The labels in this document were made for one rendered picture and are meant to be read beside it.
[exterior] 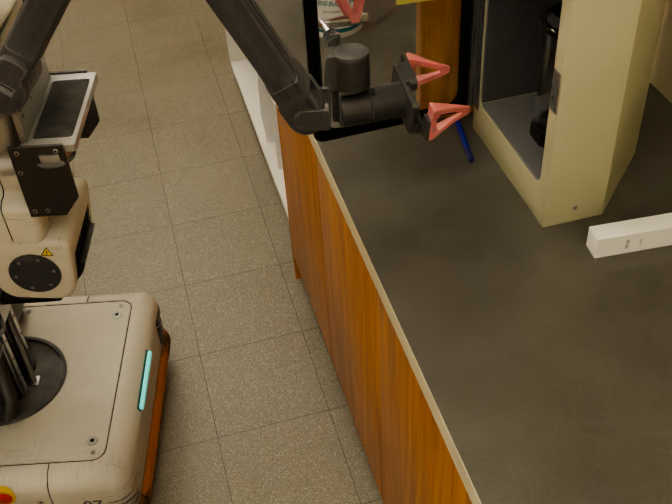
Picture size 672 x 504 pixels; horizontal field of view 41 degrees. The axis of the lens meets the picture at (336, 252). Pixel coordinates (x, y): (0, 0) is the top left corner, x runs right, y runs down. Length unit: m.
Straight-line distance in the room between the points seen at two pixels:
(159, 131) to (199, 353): 1.18
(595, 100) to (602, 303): 0.31
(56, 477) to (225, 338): 0.76
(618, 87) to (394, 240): 0.43
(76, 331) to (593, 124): 1.46
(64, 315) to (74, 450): 0.45
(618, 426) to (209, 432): 1.41
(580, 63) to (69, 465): 1.40
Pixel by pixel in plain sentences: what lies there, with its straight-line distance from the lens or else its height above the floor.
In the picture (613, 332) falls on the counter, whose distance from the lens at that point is 1.42.
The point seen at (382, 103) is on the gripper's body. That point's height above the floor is 1.17.
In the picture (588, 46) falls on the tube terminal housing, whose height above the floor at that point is 1.28.
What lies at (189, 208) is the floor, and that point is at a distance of 3.18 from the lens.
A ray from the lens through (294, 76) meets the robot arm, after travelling 1.41.
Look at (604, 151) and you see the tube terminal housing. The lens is 1.53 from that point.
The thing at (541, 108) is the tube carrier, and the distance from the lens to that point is 1.60.
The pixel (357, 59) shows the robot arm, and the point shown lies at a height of 1.26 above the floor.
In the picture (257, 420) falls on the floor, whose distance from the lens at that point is 2.49.
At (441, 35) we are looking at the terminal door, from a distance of 1.66.
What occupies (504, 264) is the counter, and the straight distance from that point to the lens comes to 1.50.
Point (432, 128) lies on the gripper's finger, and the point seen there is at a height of 1.14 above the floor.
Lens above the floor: 1.96
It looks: 42 degrees down
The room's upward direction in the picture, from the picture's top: 4 degrees counter-clockwise
